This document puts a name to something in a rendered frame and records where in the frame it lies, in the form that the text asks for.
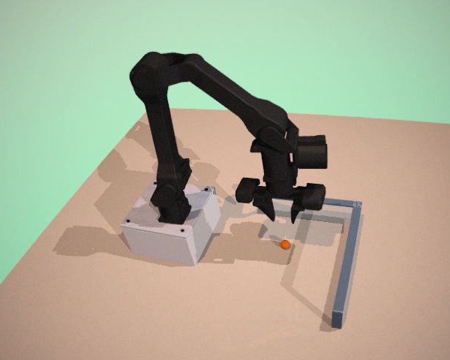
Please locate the clear l-shaped low wall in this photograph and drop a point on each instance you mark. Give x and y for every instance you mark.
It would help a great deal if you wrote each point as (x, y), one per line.
(342, 287)
(331, 213)

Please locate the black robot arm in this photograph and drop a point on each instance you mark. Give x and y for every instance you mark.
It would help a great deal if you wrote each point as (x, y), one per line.
(266, 121)

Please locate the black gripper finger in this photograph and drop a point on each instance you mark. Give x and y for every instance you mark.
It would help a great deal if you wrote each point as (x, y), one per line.
(295, 209)
(267, 208)

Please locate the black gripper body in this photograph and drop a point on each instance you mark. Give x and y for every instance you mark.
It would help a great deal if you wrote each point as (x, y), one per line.
(281, 186)

